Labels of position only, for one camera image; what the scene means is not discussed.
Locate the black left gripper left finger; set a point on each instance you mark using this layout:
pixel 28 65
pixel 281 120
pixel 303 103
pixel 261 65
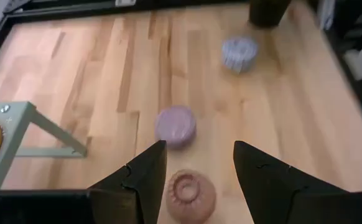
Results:
pixel 143 186

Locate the black table border frame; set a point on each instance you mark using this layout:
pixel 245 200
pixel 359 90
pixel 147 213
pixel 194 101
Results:
pixel 59 9

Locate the white label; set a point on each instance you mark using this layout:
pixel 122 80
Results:
pixel 125 2

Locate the pink ribbed glass candle holder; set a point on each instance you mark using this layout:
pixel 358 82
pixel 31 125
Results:
pixel 239 53
pixel 190 199

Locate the green metal riser shelf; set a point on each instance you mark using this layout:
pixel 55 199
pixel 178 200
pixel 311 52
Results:
pixel 13 137

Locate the pink patterned candle tin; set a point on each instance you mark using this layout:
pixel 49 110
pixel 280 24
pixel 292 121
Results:
pixel 175 126

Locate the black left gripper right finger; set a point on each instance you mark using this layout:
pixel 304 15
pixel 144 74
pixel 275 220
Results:
pixel 268 186

